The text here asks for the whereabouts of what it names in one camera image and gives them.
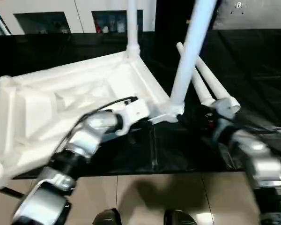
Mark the grey cushion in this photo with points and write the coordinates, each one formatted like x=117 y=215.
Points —
x=260 y=16

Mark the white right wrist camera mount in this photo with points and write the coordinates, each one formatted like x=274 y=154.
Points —
x=224 y=109

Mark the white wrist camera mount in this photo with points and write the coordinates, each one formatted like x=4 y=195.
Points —
x=224 y=109
x=135 y=111

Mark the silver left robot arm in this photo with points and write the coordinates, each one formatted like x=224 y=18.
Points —
x=89 y=138

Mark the black box with gold label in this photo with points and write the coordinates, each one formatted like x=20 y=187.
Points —
x=171 y=14

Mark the white glass-door cabinet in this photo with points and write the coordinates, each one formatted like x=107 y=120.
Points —
x=79 y=16

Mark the black work mat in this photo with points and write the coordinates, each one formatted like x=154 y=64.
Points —
x=248 y=70

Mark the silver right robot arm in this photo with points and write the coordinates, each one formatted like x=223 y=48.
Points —
x=260 y=159

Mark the dark right robot foot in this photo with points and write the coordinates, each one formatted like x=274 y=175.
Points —
x=178 y=218

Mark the white plastic table top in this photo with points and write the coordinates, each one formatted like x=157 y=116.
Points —
x=49 y=98

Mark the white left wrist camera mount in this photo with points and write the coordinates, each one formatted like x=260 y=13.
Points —
x=135 y=111

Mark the white pipe with blue band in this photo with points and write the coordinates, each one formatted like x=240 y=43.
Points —
x=0 y=18

